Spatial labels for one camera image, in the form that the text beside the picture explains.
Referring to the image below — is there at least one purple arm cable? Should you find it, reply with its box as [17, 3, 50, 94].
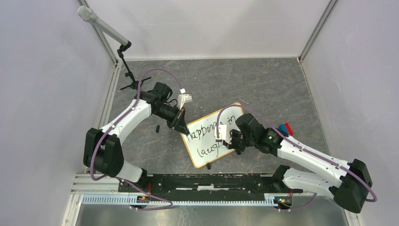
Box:
[215, 104, 377, 212]
[89, 69, 187, 212]

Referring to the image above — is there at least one black microphone stand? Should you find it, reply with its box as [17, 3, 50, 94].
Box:
[117, 41, 152, 91]

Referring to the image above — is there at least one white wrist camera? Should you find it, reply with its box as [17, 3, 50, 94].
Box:
[214, 124, 231, 145]
[177, 89, 192, 110]

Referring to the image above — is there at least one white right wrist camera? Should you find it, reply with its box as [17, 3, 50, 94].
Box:
[214, 124, 231, 145]

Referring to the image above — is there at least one slotted cable duct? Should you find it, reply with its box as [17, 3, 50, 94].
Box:
[81, 194, 277, 207]

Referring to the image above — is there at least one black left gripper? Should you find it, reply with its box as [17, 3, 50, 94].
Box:
[154, 104, 189, 136]

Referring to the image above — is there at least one grey microphone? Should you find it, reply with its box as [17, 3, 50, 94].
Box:
[77, 6, 131, 46]

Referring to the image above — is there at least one blue red whiteboard eraser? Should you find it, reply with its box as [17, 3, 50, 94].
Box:
[278, 123, 294, 137]

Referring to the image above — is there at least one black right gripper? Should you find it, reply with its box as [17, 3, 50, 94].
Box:
[223, 128, 256, 152]

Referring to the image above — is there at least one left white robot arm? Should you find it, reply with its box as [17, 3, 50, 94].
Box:
[83, 82, 192, 192]

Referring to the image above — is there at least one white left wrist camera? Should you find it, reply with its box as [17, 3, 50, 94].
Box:
[177, 89, 192, 110]

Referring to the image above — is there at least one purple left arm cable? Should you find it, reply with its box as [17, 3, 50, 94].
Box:
[89, 69, 187, 212]

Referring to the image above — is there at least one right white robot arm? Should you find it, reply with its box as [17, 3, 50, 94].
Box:
[224, 113, 375, 213]

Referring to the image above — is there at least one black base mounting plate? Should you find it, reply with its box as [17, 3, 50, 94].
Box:
[135, 173, 303, 202]

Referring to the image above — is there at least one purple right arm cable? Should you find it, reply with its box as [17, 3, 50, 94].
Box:
[215, 104, 377, 212]

